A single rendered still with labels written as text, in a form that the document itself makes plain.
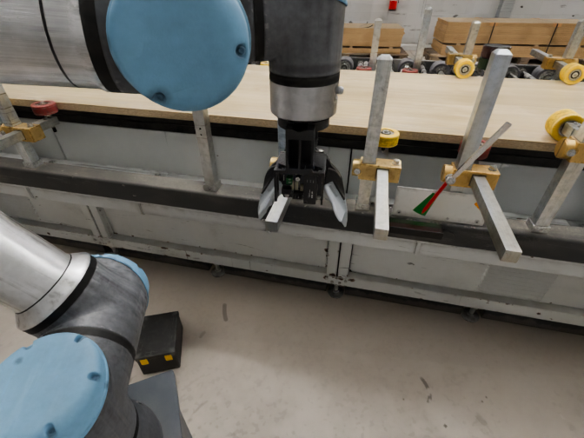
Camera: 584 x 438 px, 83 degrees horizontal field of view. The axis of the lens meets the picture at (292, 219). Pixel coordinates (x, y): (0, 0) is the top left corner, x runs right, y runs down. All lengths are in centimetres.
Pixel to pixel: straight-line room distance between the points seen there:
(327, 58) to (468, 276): 133
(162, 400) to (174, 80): 66
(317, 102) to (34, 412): 51
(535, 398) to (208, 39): 163
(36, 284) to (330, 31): 54
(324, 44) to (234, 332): 135
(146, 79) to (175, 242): 158
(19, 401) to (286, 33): 54
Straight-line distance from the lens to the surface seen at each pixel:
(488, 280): 163
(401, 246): 117
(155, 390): 82
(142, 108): 138
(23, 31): 29
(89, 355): 56
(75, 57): 29
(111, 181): 135
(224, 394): 145
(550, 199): 112
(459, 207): 106
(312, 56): 41
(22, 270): 63
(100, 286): 65
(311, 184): 46
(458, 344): 169
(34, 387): 57
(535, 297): 175
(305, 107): 42
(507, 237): 80
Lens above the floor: 129
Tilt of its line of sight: 37 degrees down
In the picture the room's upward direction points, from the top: straight up
